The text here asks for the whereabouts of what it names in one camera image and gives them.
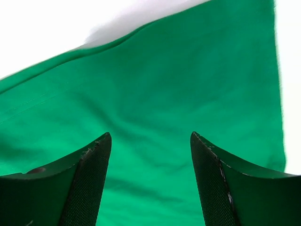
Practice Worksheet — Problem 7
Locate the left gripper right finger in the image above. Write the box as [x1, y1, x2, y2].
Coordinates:
[190, 132, 301, 226]

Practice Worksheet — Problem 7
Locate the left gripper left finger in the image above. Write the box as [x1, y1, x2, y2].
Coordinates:
[0, 133, 111, 226]

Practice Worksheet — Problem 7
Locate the green t shirt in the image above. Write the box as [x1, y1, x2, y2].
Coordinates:
[0, 0, 285, 226]

